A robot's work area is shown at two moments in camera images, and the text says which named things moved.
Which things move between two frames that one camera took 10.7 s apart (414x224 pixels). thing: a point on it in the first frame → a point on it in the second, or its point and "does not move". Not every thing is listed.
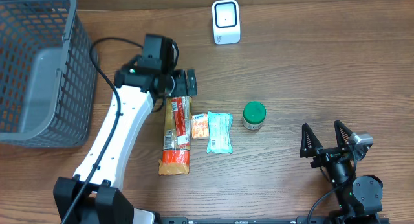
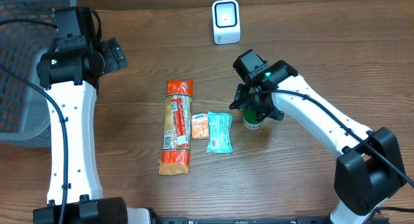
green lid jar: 254,113 does not move
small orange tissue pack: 200,125 does not move
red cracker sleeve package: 176,149 does not move
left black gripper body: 189,82 → 114,52
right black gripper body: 330,156 → 241,96
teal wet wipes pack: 220,138 does not move
